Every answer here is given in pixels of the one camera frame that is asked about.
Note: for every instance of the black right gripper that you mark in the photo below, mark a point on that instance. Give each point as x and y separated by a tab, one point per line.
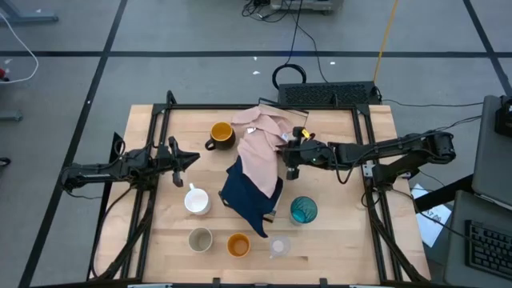
308	154

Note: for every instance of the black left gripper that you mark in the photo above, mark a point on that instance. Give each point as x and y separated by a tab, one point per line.
168	160

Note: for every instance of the pink cloth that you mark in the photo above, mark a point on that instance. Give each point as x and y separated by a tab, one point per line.
260	160

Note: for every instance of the dark brown mug yellow inside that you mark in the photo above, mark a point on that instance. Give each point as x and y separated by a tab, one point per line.
221	136

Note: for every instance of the white mug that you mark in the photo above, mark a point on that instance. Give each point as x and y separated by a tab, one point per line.
197	202

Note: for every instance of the teal glass tumbler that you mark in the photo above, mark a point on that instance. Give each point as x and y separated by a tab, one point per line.
303	210

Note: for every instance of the navy blue cloth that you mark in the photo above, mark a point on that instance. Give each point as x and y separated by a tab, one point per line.
246	200

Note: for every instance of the beige cup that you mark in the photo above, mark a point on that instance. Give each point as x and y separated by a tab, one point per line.
200	240

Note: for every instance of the orange cup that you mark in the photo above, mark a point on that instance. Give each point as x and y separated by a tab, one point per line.
238	245

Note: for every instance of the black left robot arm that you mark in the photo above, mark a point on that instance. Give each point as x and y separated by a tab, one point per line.
100	170

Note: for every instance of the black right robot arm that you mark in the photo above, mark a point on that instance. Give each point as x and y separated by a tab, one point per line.
400	149

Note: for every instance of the yellow tag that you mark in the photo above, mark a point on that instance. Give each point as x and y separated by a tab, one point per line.
306	133

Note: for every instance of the black perforated computer case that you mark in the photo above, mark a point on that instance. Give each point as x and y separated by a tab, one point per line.
320	94

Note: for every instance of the silver mounting plate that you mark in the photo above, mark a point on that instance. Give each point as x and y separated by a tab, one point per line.
368	170

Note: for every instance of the grey equipment cart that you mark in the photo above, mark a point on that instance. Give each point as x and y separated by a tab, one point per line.
304	5

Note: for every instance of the black desk leg bar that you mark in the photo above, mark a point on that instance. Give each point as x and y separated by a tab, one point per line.
444	194

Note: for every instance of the white paper sheet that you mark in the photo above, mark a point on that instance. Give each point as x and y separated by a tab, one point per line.
434	228

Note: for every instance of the grey desk foot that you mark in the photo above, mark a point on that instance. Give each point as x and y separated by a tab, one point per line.
10	116
32	18

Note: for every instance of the black wheel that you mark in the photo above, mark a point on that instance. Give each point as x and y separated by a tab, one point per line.
4	161

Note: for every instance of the grey desk with keyboard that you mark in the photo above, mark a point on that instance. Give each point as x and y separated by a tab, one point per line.
456	240

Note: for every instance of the red object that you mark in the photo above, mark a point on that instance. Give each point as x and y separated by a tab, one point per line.
3	74

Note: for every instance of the black device on desk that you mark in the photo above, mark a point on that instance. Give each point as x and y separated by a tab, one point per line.
504	120

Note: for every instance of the black keyboard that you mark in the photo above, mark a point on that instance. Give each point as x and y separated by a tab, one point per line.
488	250

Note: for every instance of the wooden shelf with black frame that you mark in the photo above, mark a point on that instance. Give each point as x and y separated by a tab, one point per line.
294	118

